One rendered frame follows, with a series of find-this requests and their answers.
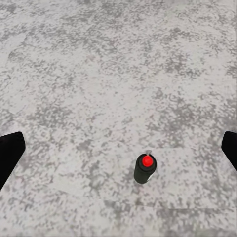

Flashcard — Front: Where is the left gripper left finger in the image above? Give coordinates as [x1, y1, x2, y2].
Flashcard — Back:
[0, 131, 26, 190]

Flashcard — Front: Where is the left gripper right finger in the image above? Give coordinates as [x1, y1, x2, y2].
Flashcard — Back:
[221, 131, 237, 171]

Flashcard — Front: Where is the insectifuge atomizer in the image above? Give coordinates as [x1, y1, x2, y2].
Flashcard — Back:
[134, 150, 157, 184]

